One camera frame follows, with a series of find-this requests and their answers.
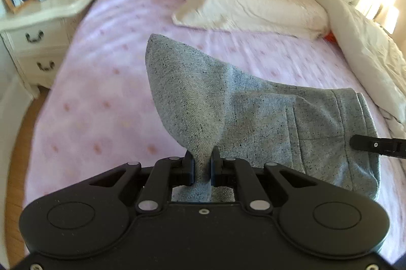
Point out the cream nightstand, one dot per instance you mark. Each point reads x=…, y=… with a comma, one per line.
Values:
x=38, y=35

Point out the pink patterned blanket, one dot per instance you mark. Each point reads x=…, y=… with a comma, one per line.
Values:
x=111, y=83

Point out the cream duvet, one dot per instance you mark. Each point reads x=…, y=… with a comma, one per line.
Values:
x=364, y=51

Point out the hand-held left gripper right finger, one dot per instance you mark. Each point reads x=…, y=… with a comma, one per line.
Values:
x=214, y=170

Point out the grey pants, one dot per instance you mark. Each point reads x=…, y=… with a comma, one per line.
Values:
x=253, y=111

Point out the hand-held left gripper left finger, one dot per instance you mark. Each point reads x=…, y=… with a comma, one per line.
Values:
x=189, y=170

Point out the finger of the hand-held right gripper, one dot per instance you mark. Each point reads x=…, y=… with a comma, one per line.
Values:
x=374, y=144

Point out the orange cloth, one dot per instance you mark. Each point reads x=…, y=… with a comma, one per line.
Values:
x=330, y=37

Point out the cream pillow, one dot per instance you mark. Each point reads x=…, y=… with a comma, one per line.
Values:
x=250, y=0

